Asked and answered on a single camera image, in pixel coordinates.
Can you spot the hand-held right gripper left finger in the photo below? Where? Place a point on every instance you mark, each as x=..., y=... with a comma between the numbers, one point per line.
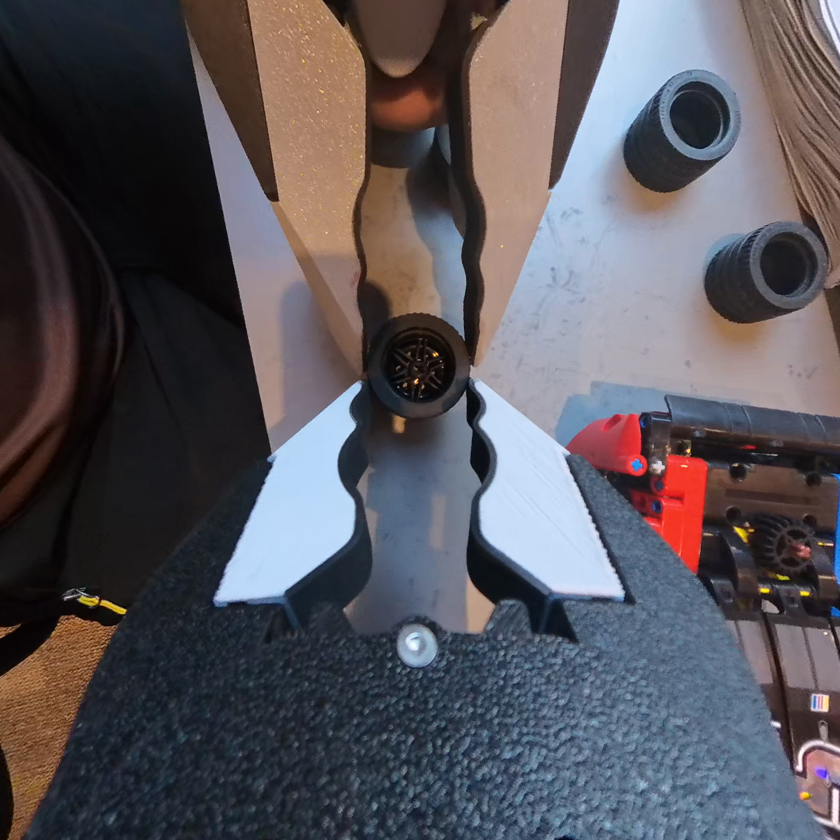
x=295, y=525

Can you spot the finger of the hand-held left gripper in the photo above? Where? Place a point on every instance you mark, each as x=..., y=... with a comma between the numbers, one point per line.
x=512, y=131
x=308, y=131

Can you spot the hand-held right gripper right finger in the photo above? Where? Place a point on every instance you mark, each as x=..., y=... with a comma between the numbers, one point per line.
x=551, y=525

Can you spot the white brick race car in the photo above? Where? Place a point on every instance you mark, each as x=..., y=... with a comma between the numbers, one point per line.
x=682, y=499

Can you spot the black toy wheel rim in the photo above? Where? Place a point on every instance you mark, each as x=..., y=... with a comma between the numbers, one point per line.
x=418, y=367

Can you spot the black toy tire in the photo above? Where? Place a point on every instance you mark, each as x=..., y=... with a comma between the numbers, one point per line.
x=646, y=157
x=728, y=289
x=418, y=321

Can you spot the instruction booklet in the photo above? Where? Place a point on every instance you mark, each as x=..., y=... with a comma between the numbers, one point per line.
x=807, y=98

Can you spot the person's left hand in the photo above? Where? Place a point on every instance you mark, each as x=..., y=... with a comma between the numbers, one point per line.
x=410, y=105

